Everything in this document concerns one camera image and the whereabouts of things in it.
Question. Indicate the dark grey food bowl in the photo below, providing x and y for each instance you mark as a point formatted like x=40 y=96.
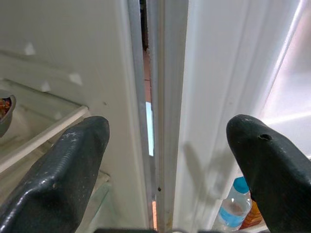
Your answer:
x=6 y=121

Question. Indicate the clear water bottle blue cap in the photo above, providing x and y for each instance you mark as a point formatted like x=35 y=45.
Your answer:
x=230 y=211

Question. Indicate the white fridge door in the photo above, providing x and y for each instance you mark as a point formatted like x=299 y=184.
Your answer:
x=206 y=72

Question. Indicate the glass fridge shelf white trim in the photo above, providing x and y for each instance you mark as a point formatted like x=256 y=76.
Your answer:
x=43 y=126

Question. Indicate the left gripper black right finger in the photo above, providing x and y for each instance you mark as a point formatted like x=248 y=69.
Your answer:
x=274 y=170

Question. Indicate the orange drink bottle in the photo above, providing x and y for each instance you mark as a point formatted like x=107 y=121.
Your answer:
x=252 y=216

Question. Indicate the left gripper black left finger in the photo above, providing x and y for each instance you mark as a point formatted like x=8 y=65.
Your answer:
x=53 y=174

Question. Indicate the white fridge cabinet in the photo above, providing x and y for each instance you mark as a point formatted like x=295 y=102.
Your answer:
x=73 y=36

